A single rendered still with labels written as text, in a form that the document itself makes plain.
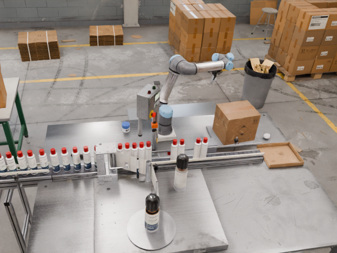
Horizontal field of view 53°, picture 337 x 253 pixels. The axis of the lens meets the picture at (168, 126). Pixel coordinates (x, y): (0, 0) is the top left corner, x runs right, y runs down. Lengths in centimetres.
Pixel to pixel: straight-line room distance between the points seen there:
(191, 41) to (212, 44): 40
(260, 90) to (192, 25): 157
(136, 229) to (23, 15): 618
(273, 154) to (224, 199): 70
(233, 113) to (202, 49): 312
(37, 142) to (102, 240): 240
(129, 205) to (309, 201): 130
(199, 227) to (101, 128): 132
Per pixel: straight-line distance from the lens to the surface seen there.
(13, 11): 775
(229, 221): 237
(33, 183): 264
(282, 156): 297
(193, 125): 310
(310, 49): 593
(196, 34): 568
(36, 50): 624
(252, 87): 487
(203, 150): 260
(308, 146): 464
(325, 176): 428
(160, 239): 214
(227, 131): 280
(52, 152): 247
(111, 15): 769
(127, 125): 294
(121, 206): 231
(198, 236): 219
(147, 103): 226
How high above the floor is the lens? 265
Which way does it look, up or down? 37 degrees down
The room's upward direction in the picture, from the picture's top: 4 degrees clockwise
